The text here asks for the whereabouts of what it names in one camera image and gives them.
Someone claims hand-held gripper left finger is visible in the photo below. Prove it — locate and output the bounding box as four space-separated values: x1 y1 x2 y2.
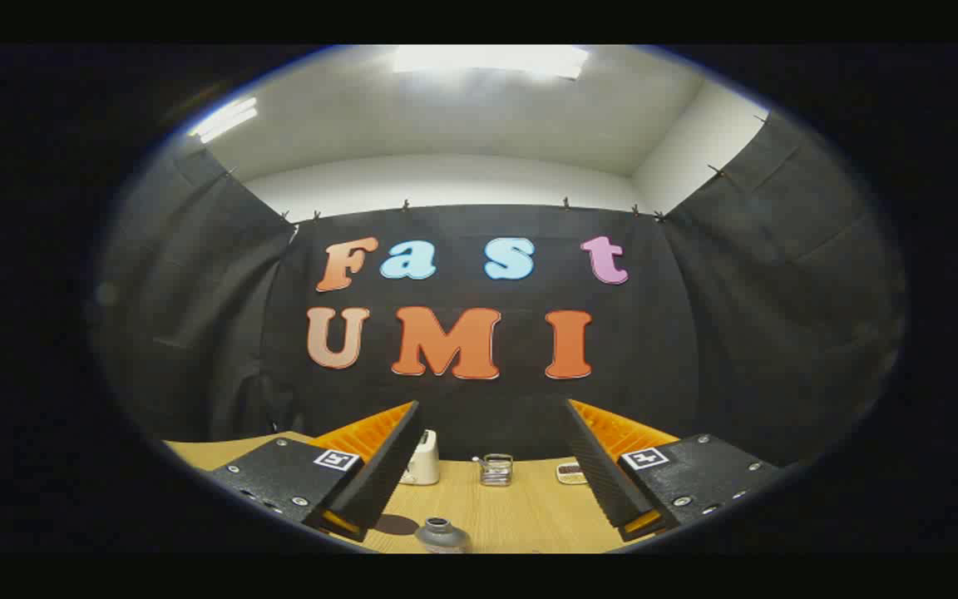
211 400 427 543

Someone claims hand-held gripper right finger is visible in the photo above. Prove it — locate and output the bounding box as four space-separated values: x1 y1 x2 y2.
562 398 782 543

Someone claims silver juice bottle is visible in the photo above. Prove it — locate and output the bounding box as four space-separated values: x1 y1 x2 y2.
415 517 473 554

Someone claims wooden table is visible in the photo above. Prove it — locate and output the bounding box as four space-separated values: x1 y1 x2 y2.
165 431 663 554

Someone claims small metal holder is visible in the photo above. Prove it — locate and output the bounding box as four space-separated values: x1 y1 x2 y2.
472 453 515 487

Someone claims black backdrop cloth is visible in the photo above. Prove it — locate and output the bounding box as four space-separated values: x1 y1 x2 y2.
92 112 904 467

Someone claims narrow ceiling light strip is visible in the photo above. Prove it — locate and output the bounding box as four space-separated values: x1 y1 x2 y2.
188 97 259 144

